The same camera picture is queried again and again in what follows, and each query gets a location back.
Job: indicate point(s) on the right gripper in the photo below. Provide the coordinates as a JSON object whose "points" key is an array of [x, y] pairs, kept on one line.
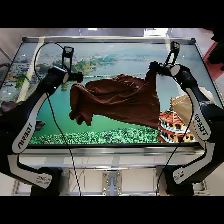
{"points": [[157, 68]]}

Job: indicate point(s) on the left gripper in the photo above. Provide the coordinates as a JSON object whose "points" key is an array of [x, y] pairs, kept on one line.
{"points": [[76, 77]]}

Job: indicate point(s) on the brown T-shirt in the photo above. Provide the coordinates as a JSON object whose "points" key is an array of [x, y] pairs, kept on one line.
{"points": [[126, 100]]}

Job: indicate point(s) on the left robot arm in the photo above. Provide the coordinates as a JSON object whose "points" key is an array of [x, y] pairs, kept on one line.
{"points": [[31, 116]]}

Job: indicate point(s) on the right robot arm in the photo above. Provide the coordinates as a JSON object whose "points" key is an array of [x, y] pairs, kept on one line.
{"points": [[200, 116]]}

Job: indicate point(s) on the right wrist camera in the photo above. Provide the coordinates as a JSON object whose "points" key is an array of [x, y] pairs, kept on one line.
{"points": [[173, 49]]}

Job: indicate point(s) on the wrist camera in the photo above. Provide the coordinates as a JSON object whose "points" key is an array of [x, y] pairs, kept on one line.
{"points": [[173, 49], [67, 53]]}

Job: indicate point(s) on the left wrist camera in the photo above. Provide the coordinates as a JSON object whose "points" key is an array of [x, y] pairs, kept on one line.
{"points": [[67, 53]]}

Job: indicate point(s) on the silver frame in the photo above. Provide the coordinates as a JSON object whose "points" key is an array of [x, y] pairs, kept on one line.
{"points": [[111, 183]]}

